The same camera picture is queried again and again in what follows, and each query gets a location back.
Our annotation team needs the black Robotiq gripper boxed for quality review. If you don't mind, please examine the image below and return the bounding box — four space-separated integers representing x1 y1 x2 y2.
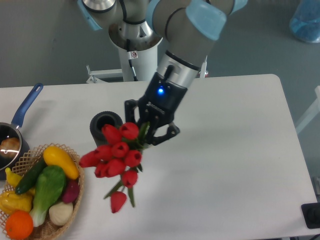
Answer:
124 72 188 146

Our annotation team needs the red tulip bouquet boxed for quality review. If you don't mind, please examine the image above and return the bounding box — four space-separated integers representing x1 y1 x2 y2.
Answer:
79 122 150 214

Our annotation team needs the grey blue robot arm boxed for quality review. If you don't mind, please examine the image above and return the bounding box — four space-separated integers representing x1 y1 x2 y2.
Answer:
77 0 247 146

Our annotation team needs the dark grey ribbed vase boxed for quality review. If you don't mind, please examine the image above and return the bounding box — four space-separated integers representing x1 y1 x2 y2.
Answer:
89 111 123 147

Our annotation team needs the yellow squash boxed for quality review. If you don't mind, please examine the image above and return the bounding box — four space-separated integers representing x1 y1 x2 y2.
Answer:
43 145 80 180

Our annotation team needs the purple red radish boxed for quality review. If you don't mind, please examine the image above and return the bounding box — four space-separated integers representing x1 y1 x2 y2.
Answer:
61 180 80 204

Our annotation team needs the green bok choy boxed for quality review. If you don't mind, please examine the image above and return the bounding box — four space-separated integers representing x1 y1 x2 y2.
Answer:
29 165 67 228

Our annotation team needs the white garlic bulb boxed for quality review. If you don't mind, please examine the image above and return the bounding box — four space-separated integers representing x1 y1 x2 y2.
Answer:
49 201 73 226

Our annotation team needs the dark green cucumber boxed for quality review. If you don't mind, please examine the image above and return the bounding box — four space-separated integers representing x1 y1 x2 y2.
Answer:
15 158 47 195

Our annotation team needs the woven wicker basket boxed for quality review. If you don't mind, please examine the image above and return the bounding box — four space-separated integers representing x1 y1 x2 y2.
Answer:
0 142 85 240

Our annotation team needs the browned bread roll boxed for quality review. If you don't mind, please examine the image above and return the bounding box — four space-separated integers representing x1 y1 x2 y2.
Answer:
0 137 20 159

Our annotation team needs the small yellow pepper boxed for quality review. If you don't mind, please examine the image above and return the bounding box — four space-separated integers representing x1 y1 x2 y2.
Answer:
5 167 23 188

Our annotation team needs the yellow pumpkin gourd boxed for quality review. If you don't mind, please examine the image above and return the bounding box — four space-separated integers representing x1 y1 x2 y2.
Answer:
0 190 33 215

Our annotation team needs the orange fruit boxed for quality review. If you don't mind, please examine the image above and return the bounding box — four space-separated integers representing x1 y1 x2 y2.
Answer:
5 210 34 240

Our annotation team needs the blue plastic bag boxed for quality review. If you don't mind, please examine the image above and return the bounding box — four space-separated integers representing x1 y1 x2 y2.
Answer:
289 0 320 43

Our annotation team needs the black device at edge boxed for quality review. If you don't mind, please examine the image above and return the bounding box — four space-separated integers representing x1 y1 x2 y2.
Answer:
301 202 320 229

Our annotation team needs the blue handled saucepan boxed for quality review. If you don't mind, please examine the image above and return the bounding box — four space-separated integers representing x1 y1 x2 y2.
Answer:
0 83 44 181

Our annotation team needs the white frame at right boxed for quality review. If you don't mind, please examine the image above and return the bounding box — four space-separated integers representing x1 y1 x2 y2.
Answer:
295 85 320 135

